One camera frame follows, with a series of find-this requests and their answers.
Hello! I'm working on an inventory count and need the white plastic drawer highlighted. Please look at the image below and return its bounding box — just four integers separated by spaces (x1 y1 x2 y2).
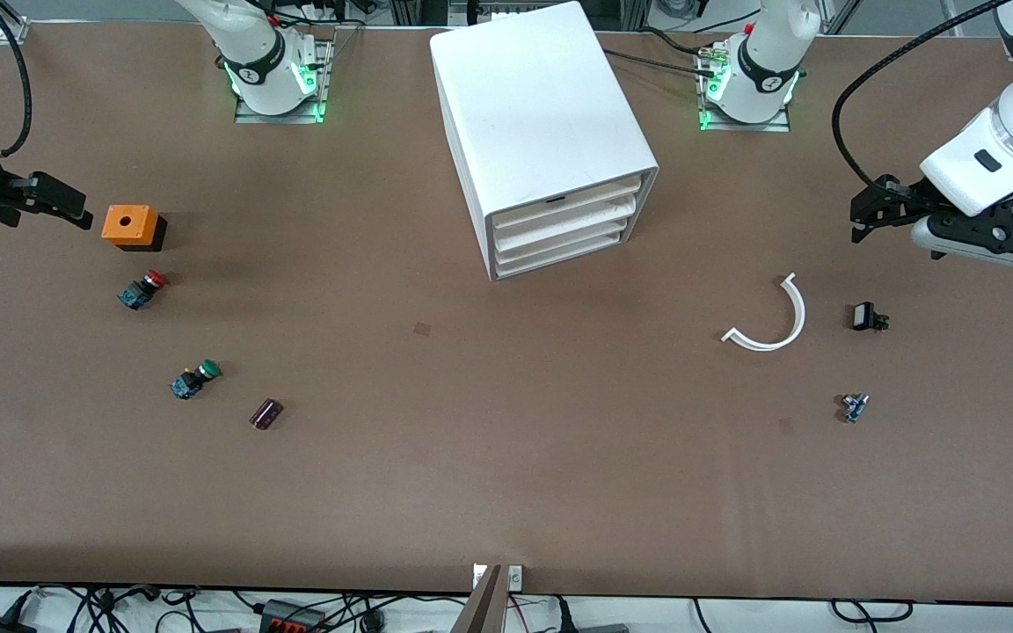
491 172 645 233
495 215 630 268
497 232 626 280
493 193 640 254

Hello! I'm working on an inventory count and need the red push button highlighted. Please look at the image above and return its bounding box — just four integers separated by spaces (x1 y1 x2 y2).
118 270 168 310

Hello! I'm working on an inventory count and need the green push button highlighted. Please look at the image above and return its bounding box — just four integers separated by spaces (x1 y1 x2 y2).
170 359 222 401

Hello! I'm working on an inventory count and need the white drawer cabinet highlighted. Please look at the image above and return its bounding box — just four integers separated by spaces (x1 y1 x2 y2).
430 0 660 282

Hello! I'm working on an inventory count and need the orange box with hole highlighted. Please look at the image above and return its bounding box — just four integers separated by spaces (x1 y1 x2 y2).
101 205 168 253

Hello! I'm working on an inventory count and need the white curved plastic piece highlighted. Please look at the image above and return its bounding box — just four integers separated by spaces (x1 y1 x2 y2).
721 273 807 353

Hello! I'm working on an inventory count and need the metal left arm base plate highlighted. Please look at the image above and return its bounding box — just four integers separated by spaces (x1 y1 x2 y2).
697 44 794 134

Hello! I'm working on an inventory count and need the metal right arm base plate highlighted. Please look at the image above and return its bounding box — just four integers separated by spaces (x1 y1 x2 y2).
234 40 333 125

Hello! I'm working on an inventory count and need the black corrugated cable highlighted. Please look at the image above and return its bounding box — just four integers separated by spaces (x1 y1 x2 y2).
603 28 720 78

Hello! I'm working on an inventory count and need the black looped floor cable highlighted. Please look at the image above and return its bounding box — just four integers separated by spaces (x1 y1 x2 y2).
830 599 915 624

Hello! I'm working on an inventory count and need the grey slanted post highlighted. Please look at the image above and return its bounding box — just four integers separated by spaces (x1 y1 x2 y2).
449 563 507 633

